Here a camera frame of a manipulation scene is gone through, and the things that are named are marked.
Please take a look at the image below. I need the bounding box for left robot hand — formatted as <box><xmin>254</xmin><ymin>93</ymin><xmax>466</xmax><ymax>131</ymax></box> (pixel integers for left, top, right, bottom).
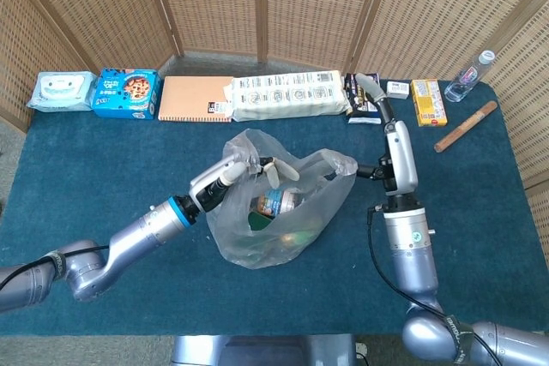
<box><xmin>188</xmin><ymin>152</ymin><xmax>301</xmax><ymax>213</ymax></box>

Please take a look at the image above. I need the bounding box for clear plastic shopping bag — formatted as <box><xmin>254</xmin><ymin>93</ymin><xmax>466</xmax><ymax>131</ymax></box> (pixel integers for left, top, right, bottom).
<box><xmin>205</xmin><ymin>128</ymin><xmax>359</xmax><ymax>271</ymax></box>

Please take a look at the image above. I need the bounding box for jar with colourful label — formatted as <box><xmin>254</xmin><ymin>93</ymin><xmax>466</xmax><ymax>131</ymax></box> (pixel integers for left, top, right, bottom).
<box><xmin>250</xmin><ymin>188</ymin><xmax>301</xmax><ymax>217</ymax></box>

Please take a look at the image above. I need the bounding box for kraft spiral notebook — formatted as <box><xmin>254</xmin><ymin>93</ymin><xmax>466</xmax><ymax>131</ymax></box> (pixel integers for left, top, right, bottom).
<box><xmin>157</xmin><ymin>75</ymin><xmax>235</xmax><ymax>123</ymax></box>

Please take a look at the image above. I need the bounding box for teal carpet table cover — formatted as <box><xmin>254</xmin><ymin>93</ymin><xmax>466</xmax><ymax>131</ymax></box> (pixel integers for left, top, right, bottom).
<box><xmin>0</xmin><ymin>78</ymin><xmax>549</xmax><ymax>337</ymax></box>

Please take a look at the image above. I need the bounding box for long white tissue pack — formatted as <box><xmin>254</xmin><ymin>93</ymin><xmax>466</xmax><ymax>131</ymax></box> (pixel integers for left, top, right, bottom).
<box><xmin>231</xmin><ymin>69</ymin><xmax>351</xmax><ymax>123</ymax></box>

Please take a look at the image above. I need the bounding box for blue cookie box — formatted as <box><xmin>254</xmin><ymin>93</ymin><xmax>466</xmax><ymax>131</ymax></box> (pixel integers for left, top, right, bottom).
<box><xmin>92</xmin><ymin>67</ymin><xmax>162</xmax><ymax>121</ymax></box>

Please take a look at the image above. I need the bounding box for black and white snack packet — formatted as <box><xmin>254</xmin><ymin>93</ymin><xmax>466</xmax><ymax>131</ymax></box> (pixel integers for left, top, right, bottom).
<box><xmin>344</xmin><ymin>73</ymin><xmax>383</xmax><ymax>125</ymax></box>

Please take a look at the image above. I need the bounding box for grey robot torso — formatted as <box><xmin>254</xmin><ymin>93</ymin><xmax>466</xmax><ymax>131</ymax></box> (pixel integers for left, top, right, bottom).
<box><xmin>171</xmin><ymin>334</ymin><xmax>357</xmax><ymax>366</ymax></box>

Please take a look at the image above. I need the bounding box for light blue wet wipes pack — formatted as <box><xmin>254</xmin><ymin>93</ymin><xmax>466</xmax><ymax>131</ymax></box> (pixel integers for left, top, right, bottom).
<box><xmin>26</xmin><ymin>70</ymin><xmax>98</xmax><ymax>113</ymax></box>

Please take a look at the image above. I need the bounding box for small white box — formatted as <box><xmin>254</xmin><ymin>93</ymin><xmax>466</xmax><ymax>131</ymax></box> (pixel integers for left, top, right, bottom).
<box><xmin>385</xmin><ymin>81</ymin><xmax>410</xmax><ymax>100</ymax></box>

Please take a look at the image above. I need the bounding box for yellow box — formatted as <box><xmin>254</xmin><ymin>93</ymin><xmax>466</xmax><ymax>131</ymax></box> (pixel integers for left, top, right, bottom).
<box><xmin>410</xmin><ymin>79</ymin><xmax>449</xmax><ymax>128</ymax></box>

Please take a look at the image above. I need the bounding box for brown wooden stick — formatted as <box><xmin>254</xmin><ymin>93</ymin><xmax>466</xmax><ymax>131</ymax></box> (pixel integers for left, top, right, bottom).
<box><xmin>434</xmin><ymin>100</ymin><xmax>498</xmax><ymax>153</ymax></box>

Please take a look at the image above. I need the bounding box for clear water bottle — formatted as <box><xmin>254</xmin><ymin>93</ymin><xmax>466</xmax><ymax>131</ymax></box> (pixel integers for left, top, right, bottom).
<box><xmin>443</xmin><ymin>50</ymin><xmax>497</xmax><ymax>103</ymax></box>

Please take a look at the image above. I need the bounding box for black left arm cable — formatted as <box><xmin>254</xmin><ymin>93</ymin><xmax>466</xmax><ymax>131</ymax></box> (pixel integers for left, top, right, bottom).
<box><xmin>0</xmin><ymin>245</ymin><xmax>111</xmax><ymax>292</ymax></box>

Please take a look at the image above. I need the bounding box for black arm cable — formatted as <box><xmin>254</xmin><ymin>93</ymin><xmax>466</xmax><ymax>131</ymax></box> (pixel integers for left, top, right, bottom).
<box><xmin>0</xmin><ymin>245</ymin><xmax>111</xmax><ymax>292</ymax></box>
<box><xmin>367</xmin><ymin>205</ymin><xmax>503</xmax><ymax>366</ymax></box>

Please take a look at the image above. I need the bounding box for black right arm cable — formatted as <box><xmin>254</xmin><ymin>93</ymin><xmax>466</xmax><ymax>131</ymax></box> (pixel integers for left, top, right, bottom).
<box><xmin>367</xmin><ymin>205</ymin><xmax>503</xmax><ymax>366</ymax></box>

